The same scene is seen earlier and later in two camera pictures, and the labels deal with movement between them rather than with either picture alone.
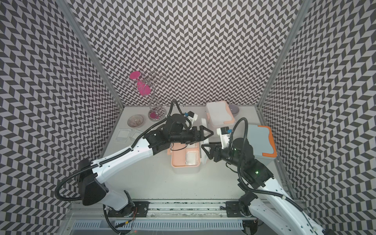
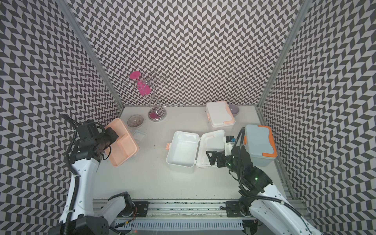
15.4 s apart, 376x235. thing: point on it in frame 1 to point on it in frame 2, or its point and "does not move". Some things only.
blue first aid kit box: (263, 144) does not move
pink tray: (178, 152) to (125, 148)
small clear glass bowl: (135, 121) does not move
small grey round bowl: (234, 109) does not move
